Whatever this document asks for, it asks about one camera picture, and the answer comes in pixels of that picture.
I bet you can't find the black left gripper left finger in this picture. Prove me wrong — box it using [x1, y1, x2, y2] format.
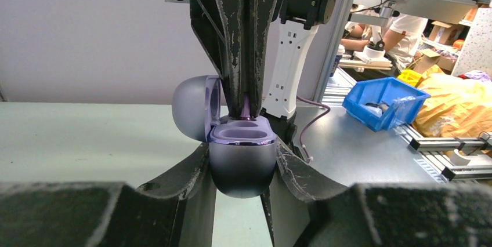
[1, 143, 216, 246]

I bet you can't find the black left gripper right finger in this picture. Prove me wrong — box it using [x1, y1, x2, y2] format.
[261, 141, 491, 246]

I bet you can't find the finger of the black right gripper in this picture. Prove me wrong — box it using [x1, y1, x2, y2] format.
[190, 0, 245, 118]
[245, 0, 277, 118]

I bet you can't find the purple earbud charging case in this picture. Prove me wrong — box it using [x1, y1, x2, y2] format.
[172, 75, 277, 198]

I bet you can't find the purple wireless earbud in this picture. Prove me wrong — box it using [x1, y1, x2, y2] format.
[240, 96, 252, 120]

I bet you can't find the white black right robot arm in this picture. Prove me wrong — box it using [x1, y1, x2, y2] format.
[190, 0, 335, 119]

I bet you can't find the blue plastic parts bin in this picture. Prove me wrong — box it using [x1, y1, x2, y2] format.
[342, 77, 431, 132]

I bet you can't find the person in white shirt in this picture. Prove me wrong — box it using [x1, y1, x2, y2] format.
[341, 14, 428, 81]

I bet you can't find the cardboard box on shelf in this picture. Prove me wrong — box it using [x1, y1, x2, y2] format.
[428, 21, 464, 45]

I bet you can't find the yellow plastic bag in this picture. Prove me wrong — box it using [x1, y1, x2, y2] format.
[412, 66, 491, 137]

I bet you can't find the aluminium frame post right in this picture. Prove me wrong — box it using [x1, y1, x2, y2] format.
[313, 0, 353, 102]

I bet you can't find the aluminium front frame rail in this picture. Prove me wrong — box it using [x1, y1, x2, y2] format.
[395, 125, 491, 184]

